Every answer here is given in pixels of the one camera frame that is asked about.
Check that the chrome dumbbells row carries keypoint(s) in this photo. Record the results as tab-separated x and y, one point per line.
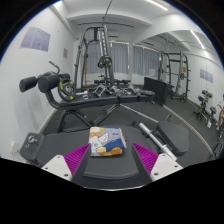
128	90

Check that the black smith machine frame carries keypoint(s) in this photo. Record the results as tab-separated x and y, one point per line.
106	43

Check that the chrome barbell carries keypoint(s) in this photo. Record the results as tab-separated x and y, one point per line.
153	136

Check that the long ceiling light strip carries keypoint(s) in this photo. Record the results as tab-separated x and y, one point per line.
197	39
156	4

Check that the black box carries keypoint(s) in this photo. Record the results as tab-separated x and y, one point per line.
156	90

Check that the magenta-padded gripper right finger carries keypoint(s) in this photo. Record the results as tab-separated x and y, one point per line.
165	166

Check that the small purple wall poster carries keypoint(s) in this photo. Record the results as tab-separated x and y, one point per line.
206	75

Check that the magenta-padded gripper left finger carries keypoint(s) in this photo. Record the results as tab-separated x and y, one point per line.
58	166

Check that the black bench with leg rollers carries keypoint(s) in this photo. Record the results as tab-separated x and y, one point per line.
93	100

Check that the black padded workout bench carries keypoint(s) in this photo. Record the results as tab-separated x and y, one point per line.
60	145

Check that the black small exercise machine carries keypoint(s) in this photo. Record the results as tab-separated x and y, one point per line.
205	106

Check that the black squat rack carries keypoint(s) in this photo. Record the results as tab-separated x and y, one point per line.
181	76

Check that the brown wall plaque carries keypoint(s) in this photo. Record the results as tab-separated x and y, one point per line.
65	53

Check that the white wall socket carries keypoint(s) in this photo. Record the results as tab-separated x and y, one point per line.
12	148

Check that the colourful cartoon print towel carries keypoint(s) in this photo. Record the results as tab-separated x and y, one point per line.
106	141

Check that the black yellow-marked weight plate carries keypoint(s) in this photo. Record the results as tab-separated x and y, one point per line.
66	90
104	61

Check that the grey window curtain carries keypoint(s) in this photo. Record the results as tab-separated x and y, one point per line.
120	58
145	60

